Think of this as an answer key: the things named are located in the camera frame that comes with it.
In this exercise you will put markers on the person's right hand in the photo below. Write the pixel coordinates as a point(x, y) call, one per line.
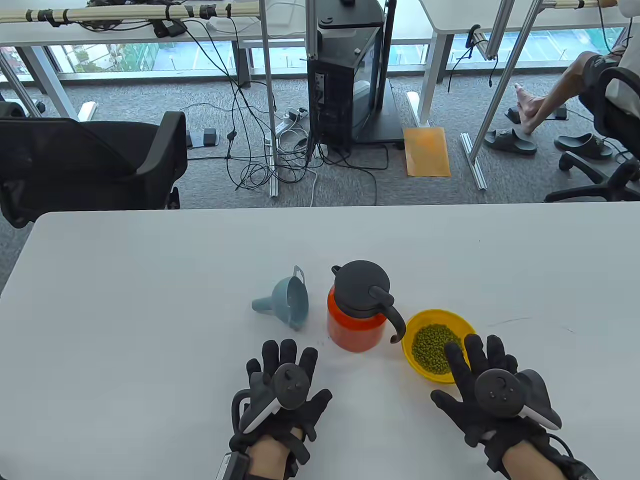
point(467, 380)

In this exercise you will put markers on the person's left hand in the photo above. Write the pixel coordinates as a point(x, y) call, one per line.
point(270, 425)

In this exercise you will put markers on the pile of green mung beans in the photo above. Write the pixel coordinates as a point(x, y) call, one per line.
point(430, 347)

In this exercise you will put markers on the yellow plastic bowl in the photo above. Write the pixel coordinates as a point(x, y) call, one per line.
point(425, 317)

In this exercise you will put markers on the orange hot water kettle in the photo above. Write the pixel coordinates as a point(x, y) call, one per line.
point(350, 330)

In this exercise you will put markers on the blue plastic funnel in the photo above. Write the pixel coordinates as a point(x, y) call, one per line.
point(290, 300)

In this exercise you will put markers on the black kettle lid with strainer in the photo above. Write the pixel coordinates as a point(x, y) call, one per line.
point(357, 280)

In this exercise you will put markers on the person's left forearm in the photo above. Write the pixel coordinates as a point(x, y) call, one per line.
point(267, 457)

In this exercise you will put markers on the black hand tracking controller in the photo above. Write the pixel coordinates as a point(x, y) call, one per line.
point(290, 385)
point(497, 392)

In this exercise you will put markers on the orange paper envelope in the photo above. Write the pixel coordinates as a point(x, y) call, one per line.
point(427, 152)

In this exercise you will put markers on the black slipper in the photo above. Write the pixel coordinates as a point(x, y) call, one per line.
point(585, 146)
point(510, 142)

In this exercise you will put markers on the black swivel office chair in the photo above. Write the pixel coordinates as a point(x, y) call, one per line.
point(622, 172)

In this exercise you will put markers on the black rolling stand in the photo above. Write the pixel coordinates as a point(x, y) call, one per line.
point(387, 125)

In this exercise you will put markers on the white power strip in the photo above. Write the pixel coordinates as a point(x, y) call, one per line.
point(287, 120)

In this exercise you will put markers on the black computer tower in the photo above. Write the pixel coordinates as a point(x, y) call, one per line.
point(330, 100)

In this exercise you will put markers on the black mesh office chair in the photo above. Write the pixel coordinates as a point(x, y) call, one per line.
point(75, 160)

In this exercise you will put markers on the white office desk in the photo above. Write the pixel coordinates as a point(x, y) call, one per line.
point(450, 20)
point(100, 35)

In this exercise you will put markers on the beige taped pole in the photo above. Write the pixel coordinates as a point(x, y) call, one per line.
point(565, 4)
point(125, 12)

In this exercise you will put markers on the black power adapter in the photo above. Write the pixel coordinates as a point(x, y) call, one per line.
point(170, 28)

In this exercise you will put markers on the aluminium frame post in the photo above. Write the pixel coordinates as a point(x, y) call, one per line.
point(311, 30)
point(270, 100)
point(505, 75)

